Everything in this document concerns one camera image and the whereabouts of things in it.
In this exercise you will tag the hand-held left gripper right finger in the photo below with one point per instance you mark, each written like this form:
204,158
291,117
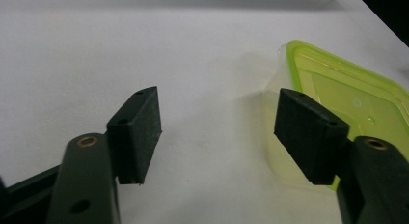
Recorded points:
316,143

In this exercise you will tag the clear container with green lid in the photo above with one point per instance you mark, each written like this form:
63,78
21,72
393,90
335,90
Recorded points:
347,89

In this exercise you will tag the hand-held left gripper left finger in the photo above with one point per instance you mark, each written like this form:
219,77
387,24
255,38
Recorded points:
133,137

